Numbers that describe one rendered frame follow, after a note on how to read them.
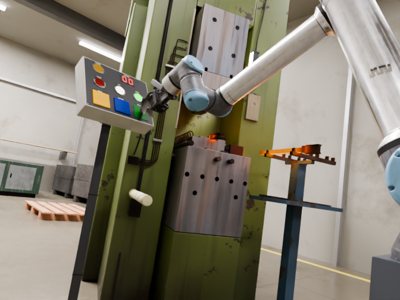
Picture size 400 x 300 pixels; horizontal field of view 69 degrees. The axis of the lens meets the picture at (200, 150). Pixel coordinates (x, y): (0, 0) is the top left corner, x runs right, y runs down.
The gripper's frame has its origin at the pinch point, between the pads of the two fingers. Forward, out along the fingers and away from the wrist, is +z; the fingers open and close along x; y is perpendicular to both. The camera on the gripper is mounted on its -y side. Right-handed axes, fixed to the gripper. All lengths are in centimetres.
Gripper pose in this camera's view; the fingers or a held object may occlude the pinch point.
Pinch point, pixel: (142, 109)
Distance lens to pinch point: 140.5
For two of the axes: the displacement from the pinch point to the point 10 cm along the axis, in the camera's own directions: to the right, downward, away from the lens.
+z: -6.8, 4.8, 5.5
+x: 7.0, 1.9, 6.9
